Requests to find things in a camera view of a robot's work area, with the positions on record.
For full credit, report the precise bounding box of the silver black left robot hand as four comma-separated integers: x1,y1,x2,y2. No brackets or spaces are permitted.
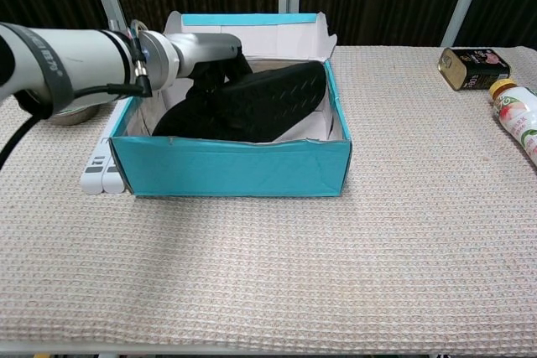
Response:
168,32,254,92

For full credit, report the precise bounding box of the black shoe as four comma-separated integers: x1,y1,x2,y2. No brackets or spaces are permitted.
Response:
151,60,329,143

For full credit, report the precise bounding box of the light blue cardboard box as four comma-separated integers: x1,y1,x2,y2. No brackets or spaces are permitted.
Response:
108,11,352,199

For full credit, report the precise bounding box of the stainless steel bowl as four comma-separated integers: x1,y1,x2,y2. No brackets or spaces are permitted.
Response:
44,102,102,127

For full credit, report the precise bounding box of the white folding stand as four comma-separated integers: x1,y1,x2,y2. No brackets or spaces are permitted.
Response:
80,97,136,196

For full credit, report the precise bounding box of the beige waffle weave tablecloth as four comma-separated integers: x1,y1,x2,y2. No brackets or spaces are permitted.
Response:
0,45,537,354

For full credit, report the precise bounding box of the dark rectangular tin can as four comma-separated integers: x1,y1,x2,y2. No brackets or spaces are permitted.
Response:
437,47,512,92

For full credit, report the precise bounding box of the white bottle with yellow cap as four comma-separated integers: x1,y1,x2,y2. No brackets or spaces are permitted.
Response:
488,79,537,167

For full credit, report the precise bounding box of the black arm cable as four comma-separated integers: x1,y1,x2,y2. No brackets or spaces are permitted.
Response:
0,74,154,171

